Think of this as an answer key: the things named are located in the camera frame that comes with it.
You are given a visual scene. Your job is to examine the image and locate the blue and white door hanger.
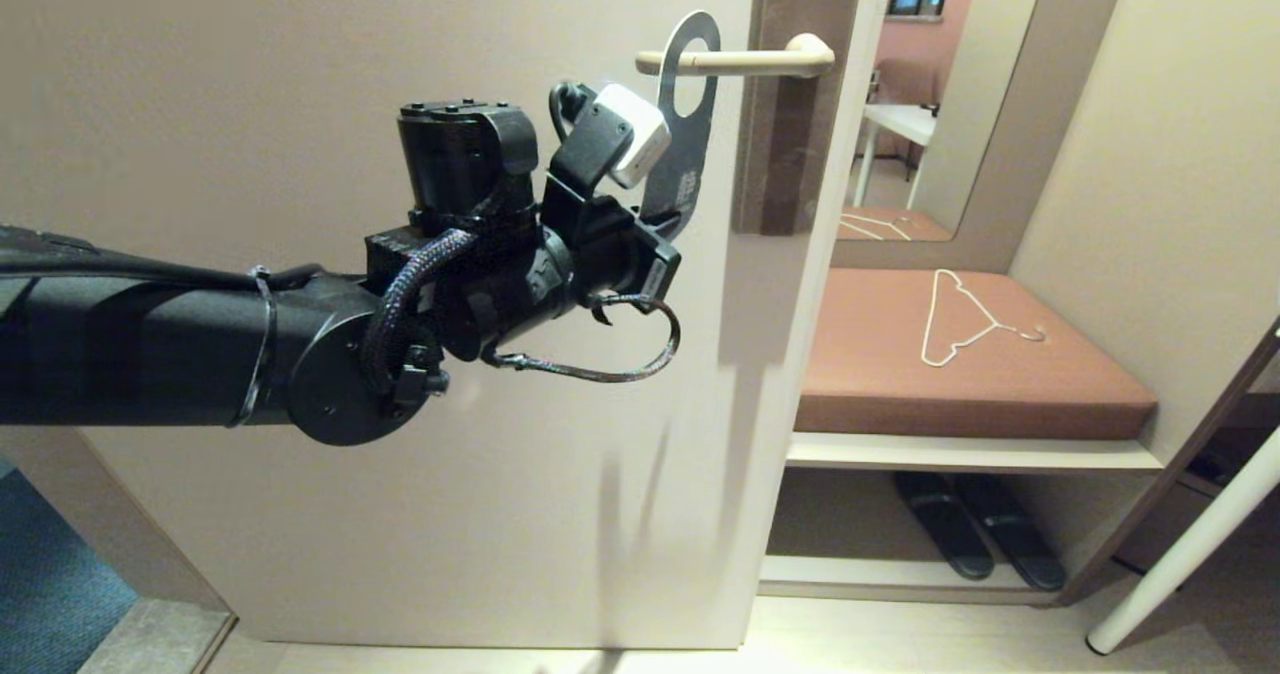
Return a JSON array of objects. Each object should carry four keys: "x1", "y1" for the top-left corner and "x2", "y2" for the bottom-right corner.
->
[{"x1": 640, "y1": 11, "x2": 723, "y2": 242}]

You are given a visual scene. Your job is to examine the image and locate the beige room door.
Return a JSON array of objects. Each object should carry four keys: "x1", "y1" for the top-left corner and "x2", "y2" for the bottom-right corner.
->
[{"x1": 0, "y1": 0, "x2": 899, "y2": 652}]

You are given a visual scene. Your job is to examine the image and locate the white bench seat board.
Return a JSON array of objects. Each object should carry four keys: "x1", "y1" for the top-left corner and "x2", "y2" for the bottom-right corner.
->
[{"x1": 786, "y1": 432, "x2": 1164, "y2": 477}]

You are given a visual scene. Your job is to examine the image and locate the brown bench seat cushion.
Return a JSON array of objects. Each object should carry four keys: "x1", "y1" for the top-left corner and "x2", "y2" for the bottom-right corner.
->
[{"x1": 796, "y1": 270, "x2": 1158, "y2": 443}]

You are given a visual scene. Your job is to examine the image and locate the black slipper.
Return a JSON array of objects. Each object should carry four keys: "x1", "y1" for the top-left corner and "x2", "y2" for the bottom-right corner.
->
[
  {"x1": 893, "y1": 472, "x2": 996, "y2": 584},
  {"x1": 955, "y1": 474, "x2": 1068, "y2": 595}
]

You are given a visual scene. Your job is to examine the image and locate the white bench base board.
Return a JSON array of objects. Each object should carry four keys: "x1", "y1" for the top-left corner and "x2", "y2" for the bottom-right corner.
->
[{"x1": 757, "y1": 555, "x2": 1063, "y2": 610}]

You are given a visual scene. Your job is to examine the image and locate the white table leg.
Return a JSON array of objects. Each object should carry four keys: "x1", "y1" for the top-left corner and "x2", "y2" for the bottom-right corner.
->
[{"x1": 1085, "y1": 424, "x2": 1280, "y2": 658}]

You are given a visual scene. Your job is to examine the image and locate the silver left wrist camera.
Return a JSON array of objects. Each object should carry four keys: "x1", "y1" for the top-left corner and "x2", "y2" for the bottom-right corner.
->
[{"x1": 595, "y1": 84, "x2": 671, "y2": 190}]

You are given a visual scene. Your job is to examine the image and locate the black left camera mount bracket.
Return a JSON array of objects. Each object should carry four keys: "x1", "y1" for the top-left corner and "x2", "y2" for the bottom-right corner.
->
[{"x1": 545, "y1": 104, "x2": 641, "y2": 245}]

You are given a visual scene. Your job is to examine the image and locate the beige lever door handle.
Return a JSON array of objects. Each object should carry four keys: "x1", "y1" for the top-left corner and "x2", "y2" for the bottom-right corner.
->
[{"x1": 635, "y1": 34, "x2": 837, "y2": 78}]

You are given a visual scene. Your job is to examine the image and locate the braided left arm cable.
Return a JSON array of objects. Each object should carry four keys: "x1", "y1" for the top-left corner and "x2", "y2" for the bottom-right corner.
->
[{"x1": 360, "y1": 229, "x2": 683, "y2": 395}]

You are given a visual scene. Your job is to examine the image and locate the wall mirror brown frame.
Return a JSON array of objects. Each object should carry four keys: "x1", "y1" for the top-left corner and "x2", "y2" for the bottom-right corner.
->
[{"x1": 833, "y1": 0, "x2": 1136, "y2": 275}]

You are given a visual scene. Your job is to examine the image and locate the white wire clothes hanger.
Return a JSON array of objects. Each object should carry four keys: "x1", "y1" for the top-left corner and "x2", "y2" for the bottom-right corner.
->
[{"x1": 919, "y1": 270, "x2": 1047, "y2": 370}]

